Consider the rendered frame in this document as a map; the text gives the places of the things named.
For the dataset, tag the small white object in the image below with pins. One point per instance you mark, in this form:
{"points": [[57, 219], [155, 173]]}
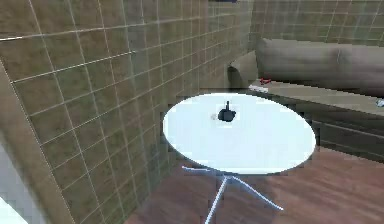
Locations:
{"points": [[380, 102]]}

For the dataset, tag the small red object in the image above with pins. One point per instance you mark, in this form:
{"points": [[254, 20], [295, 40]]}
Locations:
{"points": [[265, 81]]}

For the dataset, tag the white remote control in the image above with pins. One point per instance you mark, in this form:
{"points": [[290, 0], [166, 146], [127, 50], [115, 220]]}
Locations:
{"points": [[258, 88]]}

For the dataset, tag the grey-brown sofa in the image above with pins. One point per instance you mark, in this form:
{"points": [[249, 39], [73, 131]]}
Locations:
{"points": [[320, 83]]}

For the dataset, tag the small black object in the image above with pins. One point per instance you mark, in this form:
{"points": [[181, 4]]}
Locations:
{"points": [[227, 115]]}

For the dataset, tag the white round table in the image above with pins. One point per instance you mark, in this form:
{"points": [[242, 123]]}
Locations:
{"points": [[253, 140]]}

